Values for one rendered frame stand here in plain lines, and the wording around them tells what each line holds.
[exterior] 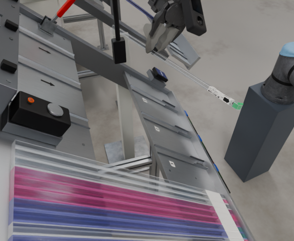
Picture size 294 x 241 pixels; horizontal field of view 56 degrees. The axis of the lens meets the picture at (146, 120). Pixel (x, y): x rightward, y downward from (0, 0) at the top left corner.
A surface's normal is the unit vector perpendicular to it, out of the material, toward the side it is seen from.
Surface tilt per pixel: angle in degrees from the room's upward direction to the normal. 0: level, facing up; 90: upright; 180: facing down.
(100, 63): 90
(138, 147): 0
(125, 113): 90
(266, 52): 0
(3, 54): 43
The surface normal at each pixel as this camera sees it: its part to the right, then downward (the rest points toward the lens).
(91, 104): 0.00, -0.68
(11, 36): 0.65, -0.65
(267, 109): -0.90, 0.32
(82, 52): 0.29, 0.70
